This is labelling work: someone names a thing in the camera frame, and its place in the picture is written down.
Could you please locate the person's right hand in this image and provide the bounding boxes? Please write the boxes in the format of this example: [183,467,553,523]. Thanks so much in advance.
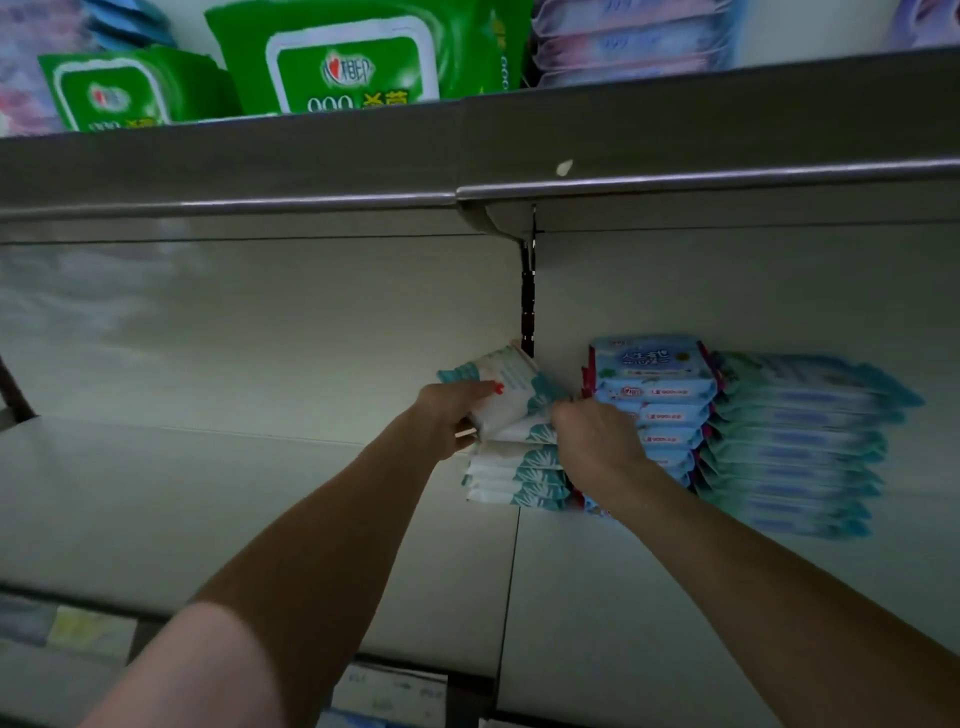
[547,397,654,504]

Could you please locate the person's left hand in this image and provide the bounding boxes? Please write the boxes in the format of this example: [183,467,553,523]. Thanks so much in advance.
[393,379,507,464]

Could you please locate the stack of blue red packets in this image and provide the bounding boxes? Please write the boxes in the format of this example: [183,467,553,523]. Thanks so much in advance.
[582,333,719,512]

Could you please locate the stack of blue green packets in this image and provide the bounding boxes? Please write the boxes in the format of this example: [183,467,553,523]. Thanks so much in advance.
[693,349,924,539]

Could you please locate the metal store shelving unit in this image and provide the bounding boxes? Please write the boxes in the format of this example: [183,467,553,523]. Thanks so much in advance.
[0,0,960,728]

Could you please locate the person's right forearm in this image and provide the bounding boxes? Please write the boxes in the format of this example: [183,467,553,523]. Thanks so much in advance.
[600,465,960,728]

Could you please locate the person's left forearm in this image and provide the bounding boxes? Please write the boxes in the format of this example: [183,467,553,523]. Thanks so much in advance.
[82,427,459,728]

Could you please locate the dark blue gold pad packet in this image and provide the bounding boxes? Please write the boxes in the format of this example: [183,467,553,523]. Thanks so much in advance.
[885,0,960,50]

